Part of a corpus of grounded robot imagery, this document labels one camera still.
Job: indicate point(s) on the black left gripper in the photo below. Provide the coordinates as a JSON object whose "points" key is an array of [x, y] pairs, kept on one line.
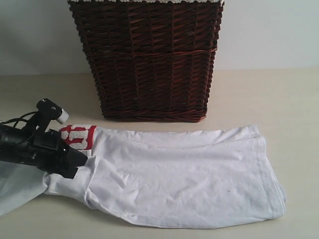
{"points": [[52, 154]]}

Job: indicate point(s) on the white t-shirt with red lettering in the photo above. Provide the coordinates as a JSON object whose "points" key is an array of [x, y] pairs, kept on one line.
{"points": [[197, 180]]}

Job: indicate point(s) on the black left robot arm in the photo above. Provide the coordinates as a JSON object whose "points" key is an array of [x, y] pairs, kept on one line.
{"points": [[14, 144]]}

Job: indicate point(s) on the dark brown wicker basket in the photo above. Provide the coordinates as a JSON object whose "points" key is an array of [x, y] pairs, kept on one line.
{"points": [[150, 61]]}

